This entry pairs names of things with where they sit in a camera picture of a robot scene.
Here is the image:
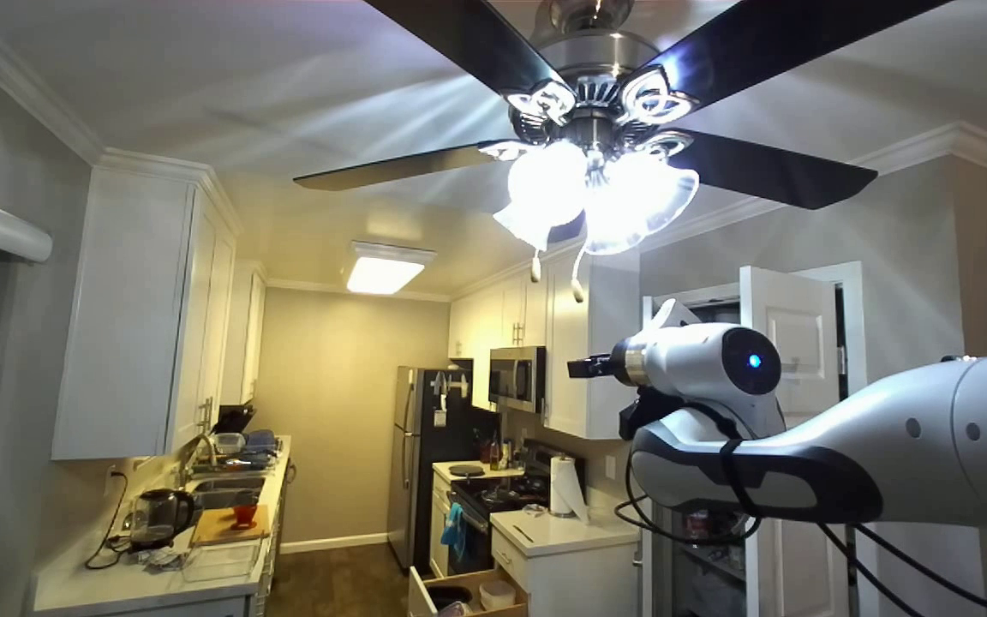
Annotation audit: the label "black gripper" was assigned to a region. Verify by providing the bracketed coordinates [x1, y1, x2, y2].
[564, 347, 638, 387]

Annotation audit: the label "long pull chain wooden knob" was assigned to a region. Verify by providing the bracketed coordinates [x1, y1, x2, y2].
[564, 243, 588, 308]

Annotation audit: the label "black built-in microwave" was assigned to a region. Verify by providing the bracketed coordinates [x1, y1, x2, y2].
[486, 342, 551, 419]

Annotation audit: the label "white upper cabinets with microwave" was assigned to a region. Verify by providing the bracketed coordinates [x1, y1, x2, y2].
[440, 243, 647, 442]

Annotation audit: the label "white paper towel roll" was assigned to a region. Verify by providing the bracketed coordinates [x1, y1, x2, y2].
[546, 448, 588, 522]

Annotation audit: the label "clear glass light shade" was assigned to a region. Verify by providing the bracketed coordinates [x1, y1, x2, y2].
[575, 147, 707, 262]
[506, 140, 592, 226]
[491, 198, 555, 254]

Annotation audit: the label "white and black stove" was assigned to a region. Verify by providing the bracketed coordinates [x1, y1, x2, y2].
[426, 456, 551, 584]

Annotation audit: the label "dark refrigerator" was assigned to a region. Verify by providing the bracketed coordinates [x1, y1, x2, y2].
[384, 359, 502, 575]

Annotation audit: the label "short white counter cabinet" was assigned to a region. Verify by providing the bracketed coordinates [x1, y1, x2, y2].
[486, 504, 647, 617]

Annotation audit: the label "rectangular kitchen ceiling light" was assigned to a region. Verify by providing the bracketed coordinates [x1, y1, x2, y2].
[340, 238, 436, 302]

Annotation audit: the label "white panel door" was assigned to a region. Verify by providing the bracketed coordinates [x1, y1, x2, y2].
[737, 262, 869, 617]

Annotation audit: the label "open wooden drawer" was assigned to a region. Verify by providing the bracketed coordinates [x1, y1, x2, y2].
[404, 561, 535, 617]

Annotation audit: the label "dark ceiling fan blade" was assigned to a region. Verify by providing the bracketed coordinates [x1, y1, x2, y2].
[358, 0, 575, 102]
[628, 0, 957, 115]
[664, 126, 880, 211]
[289, 137, 519, 196]

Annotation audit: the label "silver ceiling fan motor housing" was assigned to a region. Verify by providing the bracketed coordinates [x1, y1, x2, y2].
[502, 0, 701, 163]

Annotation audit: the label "small white upper cabinet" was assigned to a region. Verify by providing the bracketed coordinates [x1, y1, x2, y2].
[217, 264, 270, 404]

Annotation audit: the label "blue dish stack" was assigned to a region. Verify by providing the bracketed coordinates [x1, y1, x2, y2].
[209, 430, 281, 473]

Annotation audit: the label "dark box under cabinet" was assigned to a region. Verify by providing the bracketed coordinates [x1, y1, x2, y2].
[211, 396, 259, 436]

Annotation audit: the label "wooden cutting board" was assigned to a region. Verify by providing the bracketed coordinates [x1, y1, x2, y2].
[183, 504, 276, 547]

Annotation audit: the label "dark metal pot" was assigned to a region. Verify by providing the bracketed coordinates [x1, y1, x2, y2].
[121, 488, 204, 547]

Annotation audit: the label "large white upper kitchen cabinet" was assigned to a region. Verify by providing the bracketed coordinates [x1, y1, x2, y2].
[47, 152, 231, 462]

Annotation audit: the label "long white kitchen counter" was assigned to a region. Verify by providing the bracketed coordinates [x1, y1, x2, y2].
[27, 431, 298, 617]

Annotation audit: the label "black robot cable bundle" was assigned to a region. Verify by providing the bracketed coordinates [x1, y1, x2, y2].
[611, 387, 987, 617]

